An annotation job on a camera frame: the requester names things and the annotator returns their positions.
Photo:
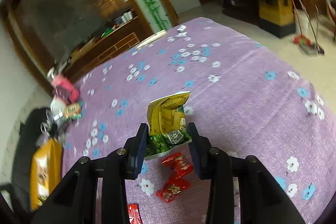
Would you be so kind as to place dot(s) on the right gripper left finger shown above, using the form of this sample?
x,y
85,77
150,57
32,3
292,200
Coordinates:
x,y
74,198

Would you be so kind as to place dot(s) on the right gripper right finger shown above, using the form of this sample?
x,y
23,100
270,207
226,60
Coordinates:
x,y
262,199

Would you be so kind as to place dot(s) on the red black snack packet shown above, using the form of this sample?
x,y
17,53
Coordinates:
x,y
134,215

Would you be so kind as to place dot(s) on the small red candy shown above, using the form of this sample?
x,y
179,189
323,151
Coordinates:
x,y
174,186
178,165

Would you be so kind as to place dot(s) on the yellow green snack packet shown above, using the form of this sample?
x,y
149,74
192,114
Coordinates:
x,y
167,125

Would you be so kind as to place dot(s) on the yellow taped foam box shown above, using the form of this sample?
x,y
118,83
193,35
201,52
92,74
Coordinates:
x,y
45,173

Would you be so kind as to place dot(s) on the black sofa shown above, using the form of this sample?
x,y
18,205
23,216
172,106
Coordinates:
x,y
19,186

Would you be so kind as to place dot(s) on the white round device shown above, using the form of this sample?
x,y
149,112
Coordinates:
x,y
57,106

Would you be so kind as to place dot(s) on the purple floral tablecloth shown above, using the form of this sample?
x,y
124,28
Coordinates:
x,y
244,98

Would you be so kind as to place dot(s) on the pink sleeved water bottle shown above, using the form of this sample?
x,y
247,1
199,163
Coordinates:
x,y
63,88

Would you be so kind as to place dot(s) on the white remote control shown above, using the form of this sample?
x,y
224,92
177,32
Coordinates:
x,y
151,39

